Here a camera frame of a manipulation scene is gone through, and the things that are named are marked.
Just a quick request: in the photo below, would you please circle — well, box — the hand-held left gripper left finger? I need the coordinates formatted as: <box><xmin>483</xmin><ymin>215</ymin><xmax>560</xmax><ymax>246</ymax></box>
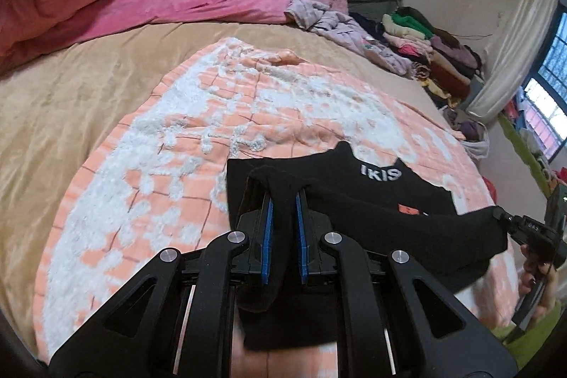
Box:
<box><xmin>48</xmin><ymin>183</ymin><xmax>273</xmax><ymax>378</ymax></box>

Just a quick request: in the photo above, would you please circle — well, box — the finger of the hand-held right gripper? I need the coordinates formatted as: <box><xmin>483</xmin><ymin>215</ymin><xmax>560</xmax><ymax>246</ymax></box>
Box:
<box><xmin>491</xmin><ymin>205</ymin><xmax>532</xmax><ymax>235</ymax></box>

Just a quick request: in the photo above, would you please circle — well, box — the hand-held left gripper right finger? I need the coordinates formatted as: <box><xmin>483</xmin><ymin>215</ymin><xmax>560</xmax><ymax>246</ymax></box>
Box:
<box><xmin>294</xmin><ymin>187</ymin><xmax>519</xmax><ymax>378</ymax></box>

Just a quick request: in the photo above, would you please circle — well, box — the black sweater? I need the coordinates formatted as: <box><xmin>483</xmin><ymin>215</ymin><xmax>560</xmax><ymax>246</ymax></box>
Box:
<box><xmin>226</xmin><ymin>141</ymin><xmax>508</xmax><ymax>352</ymax></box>

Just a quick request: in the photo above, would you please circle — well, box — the plastic bag of clothes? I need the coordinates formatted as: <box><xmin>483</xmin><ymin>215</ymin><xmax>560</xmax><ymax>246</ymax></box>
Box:
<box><xmin>443</xmin><ymin>106</ymin><xmax>490</xmax><ymax>159</ymax></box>

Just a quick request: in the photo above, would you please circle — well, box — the stack of folded clothes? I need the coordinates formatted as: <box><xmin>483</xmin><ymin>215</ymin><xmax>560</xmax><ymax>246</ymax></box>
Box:
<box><xmin>381</xmin><ymin>6</ymin><xmax>483</xmax><ymax>108</ymax></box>

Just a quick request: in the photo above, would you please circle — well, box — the person's right hand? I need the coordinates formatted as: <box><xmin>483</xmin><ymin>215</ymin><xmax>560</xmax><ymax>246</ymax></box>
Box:
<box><xmin>518</xmin><ymin>243</ymin><xmax>561</xmax><ymax>321</ymax></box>

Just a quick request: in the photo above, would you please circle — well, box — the green windowsill cloth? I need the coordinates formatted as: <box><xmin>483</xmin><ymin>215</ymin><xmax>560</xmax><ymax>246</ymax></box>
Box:
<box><xmin>498</xmin><ymin>112</ymin><xmax>554</xmax><ymax>193</ymax></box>

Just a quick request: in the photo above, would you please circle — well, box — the orange white checked blanket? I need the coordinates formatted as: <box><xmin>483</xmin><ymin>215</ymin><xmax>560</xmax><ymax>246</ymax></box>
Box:
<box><xmin>35</xmin><ymin>36</ymin><xmax>519</xmax><ymax>361</ymax></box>

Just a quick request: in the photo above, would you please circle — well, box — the green fleece garment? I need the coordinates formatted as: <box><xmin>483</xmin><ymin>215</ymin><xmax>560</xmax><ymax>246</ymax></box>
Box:
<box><xmin>492</xmin><ymin>307</ymin><xmax>567</xmax><ymax>365</ymax></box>

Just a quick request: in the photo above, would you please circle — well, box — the window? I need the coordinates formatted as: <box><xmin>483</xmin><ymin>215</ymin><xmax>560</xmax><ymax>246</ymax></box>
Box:
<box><xmin>520</xmin><ymin>1</ymin><xmax>567</xmax><ymax>162</ymax></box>

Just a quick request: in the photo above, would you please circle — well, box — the white curtain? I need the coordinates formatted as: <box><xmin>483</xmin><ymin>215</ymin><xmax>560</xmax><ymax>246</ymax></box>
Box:
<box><xmin>467</xmin><ymin>0</ymin><xmax>559</xmax><ymax>124</ymax></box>

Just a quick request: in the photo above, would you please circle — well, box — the lilac crumpled garment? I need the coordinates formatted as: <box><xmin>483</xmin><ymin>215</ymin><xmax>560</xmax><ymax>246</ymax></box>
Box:
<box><xmin>283</xmin><ymin>0</ymin><xmax>415</xmax><ymax>75</ymax></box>

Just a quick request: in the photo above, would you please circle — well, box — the dark navy garment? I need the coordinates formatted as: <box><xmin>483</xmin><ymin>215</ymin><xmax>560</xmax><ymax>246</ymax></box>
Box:
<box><xmin>350</xmin><ymin>12</ymin><xmax>386</xmax><ymax>42</ymax></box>

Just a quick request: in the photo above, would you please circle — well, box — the beige bed sheet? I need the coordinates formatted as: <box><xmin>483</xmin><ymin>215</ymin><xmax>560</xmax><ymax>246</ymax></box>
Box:
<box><xmin>0</xmin><ymin>21</ymin><xmax>448</xmax><ymax>308</ymax></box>

